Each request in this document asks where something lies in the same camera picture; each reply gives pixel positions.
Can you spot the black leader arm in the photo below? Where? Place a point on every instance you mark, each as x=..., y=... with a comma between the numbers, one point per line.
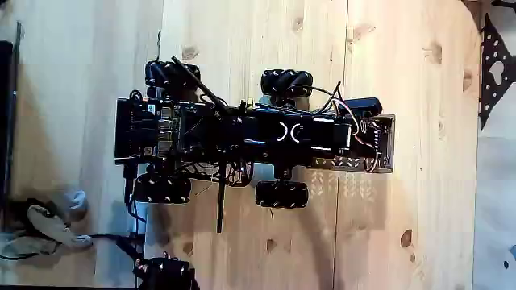
x=165, y=274

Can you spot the black perforated basket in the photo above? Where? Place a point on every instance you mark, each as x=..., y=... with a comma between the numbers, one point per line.
x=346, y=163

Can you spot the grey sock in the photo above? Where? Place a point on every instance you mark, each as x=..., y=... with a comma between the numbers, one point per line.
x=74, y=201

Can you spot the beige sock with dark trim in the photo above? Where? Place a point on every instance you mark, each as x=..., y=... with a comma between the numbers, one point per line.
x=52, y=227

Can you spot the crumpled grey-beige sock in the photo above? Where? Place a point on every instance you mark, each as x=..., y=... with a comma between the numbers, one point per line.
x=24, y=245

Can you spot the black mecanum wheel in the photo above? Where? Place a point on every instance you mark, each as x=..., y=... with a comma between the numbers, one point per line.
x=161, y=189
x=171, y=74
x=282, y=194
x=286, y=82

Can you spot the black dotted star-shaped mat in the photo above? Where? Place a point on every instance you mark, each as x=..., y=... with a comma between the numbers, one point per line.
x=493, y=52

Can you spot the black antenna rod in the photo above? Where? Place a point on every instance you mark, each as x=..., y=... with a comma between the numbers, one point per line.
x=197, y=82
x=220, y=201

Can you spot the black mobile robot chassis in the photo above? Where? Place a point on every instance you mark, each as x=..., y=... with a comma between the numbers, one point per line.
x=141, y=129

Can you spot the thin dark rod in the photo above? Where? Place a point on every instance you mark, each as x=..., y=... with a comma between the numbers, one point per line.
x=14, y=80

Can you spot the black flat panel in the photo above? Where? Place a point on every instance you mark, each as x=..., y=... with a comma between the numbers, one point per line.
x=5, y=121

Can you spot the black oval camera box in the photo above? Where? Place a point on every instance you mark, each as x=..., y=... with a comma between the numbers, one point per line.
x=360, y=106

